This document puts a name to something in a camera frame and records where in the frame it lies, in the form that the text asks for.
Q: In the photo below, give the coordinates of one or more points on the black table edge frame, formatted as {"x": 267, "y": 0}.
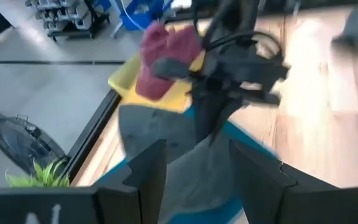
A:
{"x": 92, "y": 133}

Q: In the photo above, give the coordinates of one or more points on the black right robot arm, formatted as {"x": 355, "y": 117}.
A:
{"x": 228, "y": 18}

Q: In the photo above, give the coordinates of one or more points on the blue storage bin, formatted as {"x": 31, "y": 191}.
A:
{"x": 141, "y": 14}

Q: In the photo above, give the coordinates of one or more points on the grey and blue garment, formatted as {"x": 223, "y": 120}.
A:
{"x": 228, "y": 214}

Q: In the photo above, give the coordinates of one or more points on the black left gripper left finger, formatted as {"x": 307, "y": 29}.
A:
{"x": 148, "y": 174}

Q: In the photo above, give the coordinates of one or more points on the yellow flat tray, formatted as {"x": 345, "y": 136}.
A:
{"x": 166, "y": 99}

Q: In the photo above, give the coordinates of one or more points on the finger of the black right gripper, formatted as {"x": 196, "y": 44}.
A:
{"x": 171, "y": 68}
{"x": 211, "y": 118}

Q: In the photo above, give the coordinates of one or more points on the faded red baseball cap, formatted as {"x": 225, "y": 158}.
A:
{"x": 163, "y": 53}

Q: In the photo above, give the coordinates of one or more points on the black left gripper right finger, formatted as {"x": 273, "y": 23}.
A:
{"x": 259, "y": 186}

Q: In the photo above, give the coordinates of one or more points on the black floor fan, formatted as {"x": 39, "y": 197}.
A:
{"x": 23, "y": 140}

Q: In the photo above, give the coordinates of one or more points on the dark green baseball cap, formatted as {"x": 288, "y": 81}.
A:
{"x": 172, "y": 146}

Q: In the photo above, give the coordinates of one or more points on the black cart with grey parts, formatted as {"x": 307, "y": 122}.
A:
{"x": 67, "y": 15}

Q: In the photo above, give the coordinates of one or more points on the green artificial plant white pot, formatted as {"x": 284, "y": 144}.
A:
{"x": 42, "y": 179}

